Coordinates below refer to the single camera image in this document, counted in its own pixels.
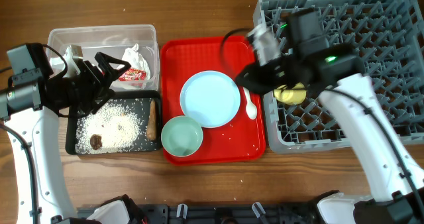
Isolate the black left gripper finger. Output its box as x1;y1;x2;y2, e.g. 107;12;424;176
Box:
79;85;115;118
95;52;131;85

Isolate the red snack wrapper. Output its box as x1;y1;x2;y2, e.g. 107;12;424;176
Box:
119;68;147;81

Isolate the yellow plastic cup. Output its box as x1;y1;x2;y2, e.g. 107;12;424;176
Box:
273;83;307;105

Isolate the white napkin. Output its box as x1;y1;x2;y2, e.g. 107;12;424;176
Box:
122;44;150;80

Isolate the cooked white rice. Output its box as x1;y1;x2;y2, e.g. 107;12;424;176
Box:
75;98;156;154

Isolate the dark brown food lump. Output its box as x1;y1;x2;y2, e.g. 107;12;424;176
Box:
89;135;103;150

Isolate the brown bread stick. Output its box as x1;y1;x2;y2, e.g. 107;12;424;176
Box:
146;100;157;140

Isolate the green rice bowl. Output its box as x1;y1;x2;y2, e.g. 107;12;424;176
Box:
161;116;203;158

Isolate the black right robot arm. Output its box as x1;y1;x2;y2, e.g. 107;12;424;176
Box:
235;9;423;223

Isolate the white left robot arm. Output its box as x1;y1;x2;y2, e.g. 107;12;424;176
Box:
1;43;130;223

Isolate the grey dishwasher rack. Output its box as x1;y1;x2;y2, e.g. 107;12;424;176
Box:
253;0;423;154

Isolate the black plastic tray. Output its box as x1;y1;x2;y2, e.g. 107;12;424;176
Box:
65;90;162;156

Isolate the clear plastic storage bin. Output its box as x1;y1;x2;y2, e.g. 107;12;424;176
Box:
48;25;160;92

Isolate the white plastic spoon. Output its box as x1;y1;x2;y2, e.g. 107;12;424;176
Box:
243;87;258;120

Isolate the light blue plate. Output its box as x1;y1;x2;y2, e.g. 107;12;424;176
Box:
180;70;241;128

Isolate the red serving tray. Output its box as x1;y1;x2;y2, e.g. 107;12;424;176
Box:
160;36;266;165

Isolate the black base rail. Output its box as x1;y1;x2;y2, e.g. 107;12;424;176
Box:
76;202;319;224

